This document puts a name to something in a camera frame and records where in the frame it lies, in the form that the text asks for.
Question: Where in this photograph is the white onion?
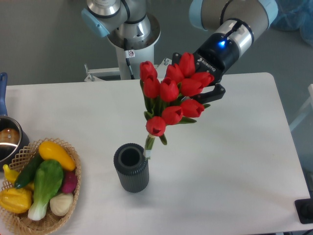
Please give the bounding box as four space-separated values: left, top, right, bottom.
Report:
49 193 73 216

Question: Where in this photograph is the yellow bell pepper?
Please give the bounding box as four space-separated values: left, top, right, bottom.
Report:
0 188 32 214

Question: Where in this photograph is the dark green cucumber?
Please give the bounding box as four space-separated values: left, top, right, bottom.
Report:
14 152 44 189

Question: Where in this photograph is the blue plastic bag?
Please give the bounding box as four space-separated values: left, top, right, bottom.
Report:
271 0 313 46

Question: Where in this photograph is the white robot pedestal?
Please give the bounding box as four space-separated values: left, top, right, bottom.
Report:
82 9 161 81

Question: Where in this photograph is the dark grey ribbed vase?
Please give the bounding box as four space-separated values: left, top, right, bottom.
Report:
113 143 149 193

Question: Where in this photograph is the blue handled saucepan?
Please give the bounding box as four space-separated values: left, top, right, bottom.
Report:
0 72 30 171

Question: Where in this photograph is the small yellow gourd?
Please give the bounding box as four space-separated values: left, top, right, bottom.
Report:
3 164 34 191

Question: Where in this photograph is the yellow squash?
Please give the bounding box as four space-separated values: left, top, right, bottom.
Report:
38 141 76 171

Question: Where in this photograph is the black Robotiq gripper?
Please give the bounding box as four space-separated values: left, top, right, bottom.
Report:
171 33 239 104

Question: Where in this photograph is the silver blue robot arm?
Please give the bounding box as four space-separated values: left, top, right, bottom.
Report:
81 0 278 104

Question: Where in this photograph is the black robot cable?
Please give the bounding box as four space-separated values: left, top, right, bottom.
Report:
123 38 135 80

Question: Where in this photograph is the purple red radish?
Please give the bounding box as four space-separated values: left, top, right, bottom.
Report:
61 171 78 193

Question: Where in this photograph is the white frame at right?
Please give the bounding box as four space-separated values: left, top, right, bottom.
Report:
289 84 313 132

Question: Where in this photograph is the black device at edge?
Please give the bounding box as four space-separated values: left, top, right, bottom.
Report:
294 198 313 224

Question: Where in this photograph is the red tulip bouquet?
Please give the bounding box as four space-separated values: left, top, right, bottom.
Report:
139 52 214 159

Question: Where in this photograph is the green bok choy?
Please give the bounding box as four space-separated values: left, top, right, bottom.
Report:
28 160 64 221

